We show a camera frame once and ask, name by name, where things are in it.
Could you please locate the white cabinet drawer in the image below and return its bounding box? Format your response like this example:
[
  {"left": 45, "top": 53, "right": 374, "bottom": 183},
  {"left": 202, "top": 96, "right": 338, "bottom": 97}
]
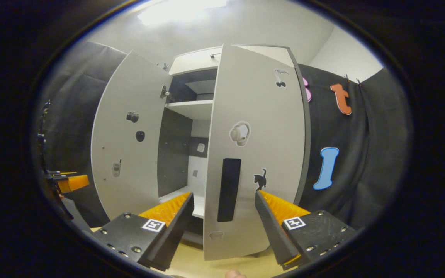
[{"left": 168, "top": 46, "right": 223, "bottom": 76}]

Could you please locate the white and grey cabinet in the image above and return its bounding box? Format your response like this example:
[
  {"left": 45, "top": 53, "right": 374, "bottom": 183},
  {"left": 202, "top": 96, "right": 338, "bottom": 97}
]
[{"left": 157, "top": 46, "right": 225, "bottom": 247}]

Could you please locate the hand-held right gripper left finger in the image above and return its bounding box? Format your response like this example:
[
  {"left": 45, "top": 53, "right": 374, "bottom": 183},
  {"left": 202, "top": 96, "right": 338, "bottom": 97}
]
[{"left": 91, "top": 192, "right": 195, "bottom": 272}]

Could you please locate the white cabinet door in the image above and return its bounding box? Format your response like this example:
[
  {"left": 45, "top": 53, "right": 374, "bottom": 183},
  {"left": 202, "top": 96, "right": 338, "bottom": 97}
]
[
  {"left": 203, "top": 44, "right": 311, "bottom": 261},
  {"left": 91, "top": 50, "right": 173, "bottom": 221}
]

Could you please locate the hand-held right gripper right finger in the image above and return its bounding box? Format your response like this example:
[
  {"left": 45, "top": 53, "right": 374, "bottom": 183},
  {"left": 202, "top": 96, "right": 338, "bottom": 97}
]
[{"left": 255, "top": 189, "right": 357, "bottom": 271}]

